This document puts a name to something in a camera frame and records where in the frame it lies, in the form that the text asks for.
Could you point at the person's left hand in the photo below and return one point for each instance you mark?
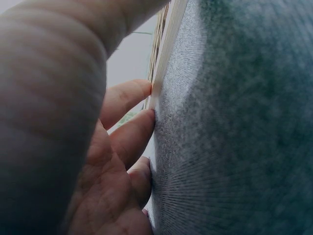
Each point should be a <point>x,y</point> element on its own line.
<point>49,110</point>

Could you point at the person's left thumb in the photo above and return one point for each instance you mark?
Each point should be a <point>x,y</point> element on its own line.
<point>127,19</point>

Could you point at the woven bamboo tray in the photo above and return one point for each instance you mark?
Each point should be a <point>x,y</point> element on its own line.
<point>169,36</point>

